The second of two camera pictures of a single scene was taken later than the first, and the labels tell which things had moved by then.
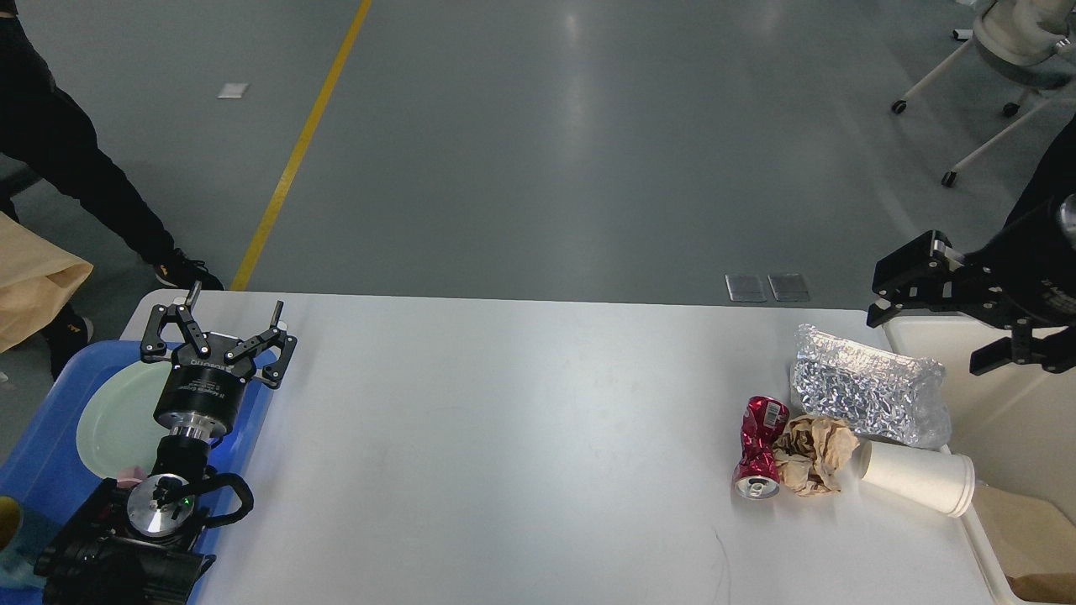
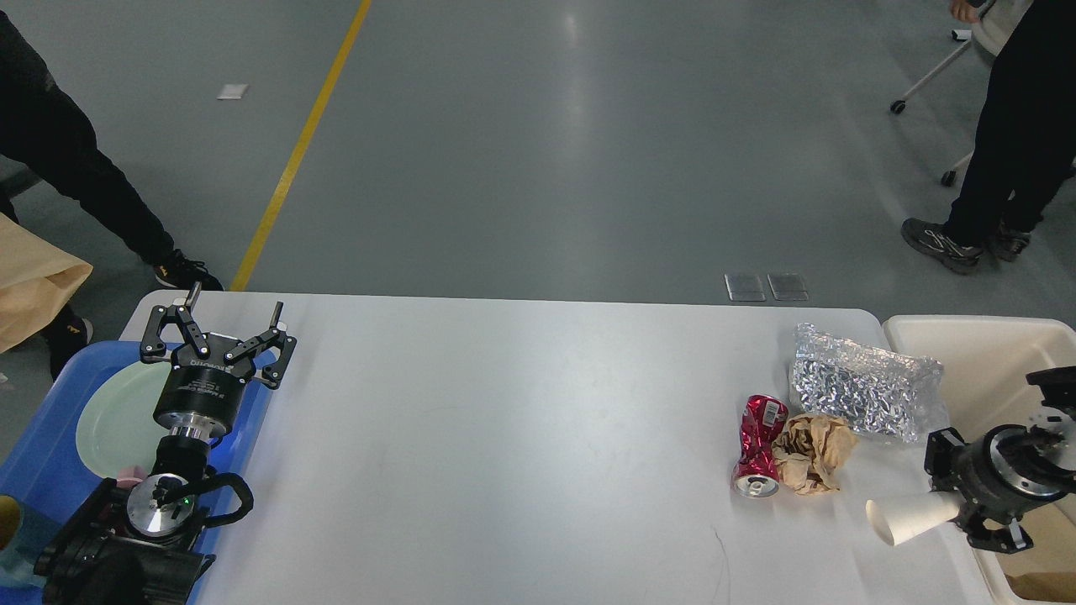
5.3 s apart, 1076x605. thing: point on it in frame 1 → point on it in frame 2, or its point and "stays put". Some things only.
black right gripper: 1028,272 → 1000,477
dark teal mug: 18,561 stays put
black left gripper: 200,398 stays put
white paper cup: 944,481 → 899,517
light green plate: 115,423 stays put
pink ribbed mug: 130,477 stays put
